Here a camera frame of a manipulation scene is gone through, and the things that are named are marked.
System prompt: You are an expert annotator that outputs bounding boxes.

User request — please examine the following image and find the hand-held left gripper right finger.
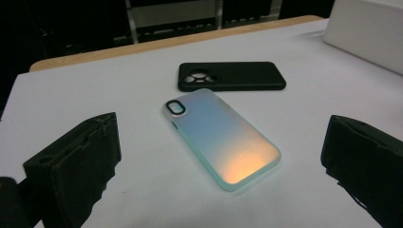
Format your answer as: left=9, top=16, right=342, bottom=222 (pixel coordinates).
left=320, top=114, right=403, bottom=228

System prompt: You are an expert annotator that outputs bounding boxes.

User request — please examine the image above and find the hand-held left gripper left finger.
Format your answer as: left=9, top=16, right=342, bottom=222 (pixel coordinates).
left=22, top=111, right=123, bottom=228

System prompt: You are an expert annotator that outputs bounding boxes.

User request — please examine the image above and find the white plastic storage box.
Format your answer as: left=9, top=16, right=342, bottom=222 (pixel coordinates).
left=322, top=0, right=403, bottom=76

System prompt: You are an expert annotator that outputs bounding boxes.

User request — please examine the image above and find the black phone case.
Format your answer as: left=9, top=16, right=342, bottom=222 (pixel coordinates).
left=177, top=61, right=287, bottom=93

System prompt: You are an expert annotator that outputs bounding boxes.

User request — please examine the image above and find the iridescent translucent phone case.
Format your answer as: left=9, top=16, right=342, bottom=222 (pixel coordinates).
left=163, top=87, right=282, bottom=193

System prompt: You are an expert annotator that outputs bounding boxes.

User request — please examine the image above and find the white table mat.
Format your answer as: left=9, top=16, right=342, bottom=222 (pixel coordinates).
left=0, top=18, right=403, bottom=228

